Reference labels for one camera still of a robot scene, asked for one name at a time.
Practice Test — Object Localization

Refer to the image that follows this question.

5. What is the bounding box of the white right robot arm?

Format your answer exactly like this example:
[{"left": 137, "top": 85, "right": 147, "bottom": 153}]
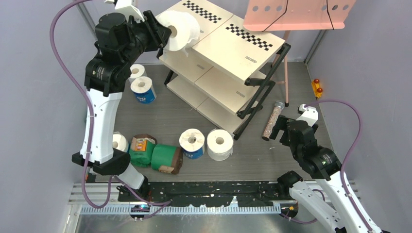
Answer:
[{"left": 270, "top": 115, "right": 383, "bottom": 233}]

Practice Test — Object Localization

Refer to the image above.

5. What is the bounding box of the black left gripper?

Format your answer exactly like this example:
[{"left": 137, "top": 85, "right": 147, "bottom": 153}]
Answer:
[{"left": 121, "top": 9, "right": 170, "bottom": 67}]

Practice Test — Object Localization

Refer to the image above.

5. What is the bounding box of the glitter microphone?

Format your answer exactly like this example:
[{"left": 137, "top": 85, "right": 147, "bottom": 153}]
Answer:
[{"left": 262, "top": 101, "right": 285, "bottom": 141}]

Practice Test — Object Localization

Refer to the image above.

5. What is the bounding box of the white paper towel roll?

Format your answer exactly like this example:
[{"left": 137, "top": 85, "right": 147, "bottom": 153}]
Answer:
[
  {"left": 206, "top": 129, "right": 234, "bottom": 161},
  {"left": 156, "top": 10, "right": 200, "bottom": 57},
  {"left": 128, "top": 64, "right": 147, "bottom": 83}
]

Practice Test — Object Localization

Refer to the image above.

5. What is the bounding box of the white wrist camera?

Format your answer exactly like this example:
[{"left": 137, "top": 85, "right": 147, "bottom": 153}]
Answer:
[
  {"left": 104, "top": 0, "right": 145, "bottom": 22},
  {"left": 296, "top": 104, "right": 319, "bottom": 126}
]

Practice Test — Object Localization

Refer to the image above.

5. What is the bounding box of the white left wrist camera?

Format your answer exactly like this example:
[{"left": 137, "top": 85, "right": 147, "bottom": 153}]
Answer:
[{"left": 104, "top": 0, "right": 145, "bottom": 22}]

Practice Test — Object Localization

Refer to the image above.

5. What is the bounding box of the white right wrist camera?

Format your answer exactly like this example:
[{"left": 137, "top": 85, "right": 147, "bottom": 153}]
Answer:
[{"left": 296, "top": 104, "right": 319, "bottom": 126}]

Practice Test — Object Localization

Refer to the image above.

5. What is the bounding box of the cream three-tier shelf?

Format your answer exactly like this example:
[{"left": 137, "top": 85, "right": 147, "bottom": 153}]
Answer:
[{"left": 159, "top": 0, "right": 290, "bottom": 139}]

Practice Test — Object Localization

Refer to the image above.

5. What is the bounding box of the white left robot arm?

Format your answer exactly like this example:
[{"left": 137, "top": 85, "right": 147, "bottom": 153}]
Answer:
[{"left": 72, "top": 10, "right": 171, "bottom": 201}]

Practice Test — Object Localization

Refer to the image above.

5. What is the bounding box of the yellow toy with orange balls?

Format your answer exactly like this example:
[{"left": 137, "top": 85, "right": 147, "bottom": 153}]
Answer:
[{"left": 311, "top": 79, "right": 323, "bottom": 99}]

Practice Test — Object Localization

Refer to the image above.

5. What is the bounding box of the blue paper towel roll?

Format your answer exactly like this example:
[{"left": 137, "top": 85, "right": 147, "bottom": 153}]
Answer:
[
  {"left": 112, "top": 132, "right": 129, "bottom": 152},
  {"left": 131, "top": 76, "right": 157, "bottom": 104},
  {"left": 179, "top": 129, "right": 205, "bottom": 159}
]

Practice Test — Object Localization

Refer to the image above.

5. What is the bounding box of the green wrapped package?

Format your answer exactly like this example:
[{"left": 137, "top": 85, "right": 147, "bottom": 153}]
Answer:
[
  {"left": 151, "top": 144, "right": 183, "bottom": 175},
  {"left": 129, "top": 133, "right": 157, "bottom": 167}
]

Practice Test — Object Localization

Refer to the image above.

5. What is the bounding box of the pink music stand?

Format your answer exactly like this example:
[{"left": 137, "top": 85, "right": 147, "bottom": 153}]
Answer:
[{"left": 242, "top": 0, "right": 357, "bottom": 107}]

